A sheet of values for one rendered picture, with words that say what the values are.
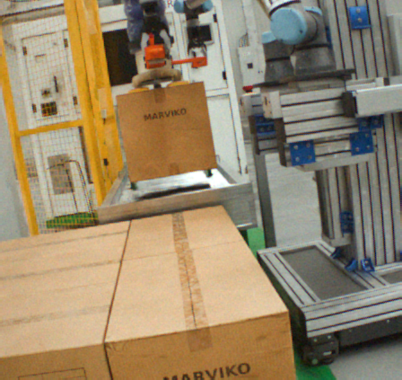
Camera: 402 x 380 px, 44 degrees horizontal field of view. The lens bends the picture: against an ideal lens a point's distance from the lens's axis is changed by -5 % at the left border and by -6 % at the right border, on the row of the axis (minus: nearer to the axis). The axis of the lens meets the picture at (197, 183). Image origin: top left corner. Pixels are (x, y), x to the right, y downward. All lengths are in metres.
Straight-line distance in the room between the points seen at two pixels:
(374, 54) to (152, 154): 1.05
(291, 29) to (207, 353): 1.04
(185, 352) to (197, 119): 1.41
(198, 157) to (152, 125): 0.25
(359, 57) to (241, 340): 1.30
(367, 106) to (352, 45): 0.40
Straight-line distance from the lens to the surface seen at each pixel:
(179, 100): 2.32
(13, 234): 3.18
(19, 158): 3.62
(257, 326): 1.11
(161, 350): 1.12
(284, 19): 1.70
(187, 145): 2.33
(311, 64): 1.81
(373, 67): 2.10
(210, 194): 2.29
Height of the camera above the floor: 1.00
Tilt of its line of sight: 9 degrees down
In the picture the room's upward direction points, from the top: 9 degrees counter-clockwise
